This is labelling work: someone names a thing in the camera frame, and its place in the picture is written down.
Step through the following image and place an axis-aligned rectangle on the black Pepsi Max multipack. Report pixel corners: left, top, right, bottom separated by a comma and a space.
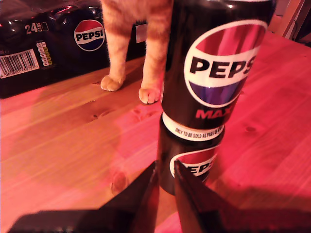
0, 0, 149, 99

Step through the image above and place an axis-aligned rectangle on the wooden chair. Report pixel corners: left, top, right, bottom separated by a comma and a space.
267, 0, 311, 46

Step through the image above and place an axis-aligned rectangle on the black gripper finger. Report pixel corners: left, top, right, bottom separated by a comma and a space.
173, 159, 268, 233
97, 162, 160, 233

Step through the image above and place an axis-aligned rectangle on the orange tabby cat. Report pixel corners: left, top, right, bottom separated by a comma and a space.
100, 0, 174, 105

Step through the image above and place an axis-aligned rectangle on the black Pepsi Max can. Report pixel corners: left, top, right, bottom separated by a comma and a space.
160, 0, 277, 131
155, 111, 226, 196

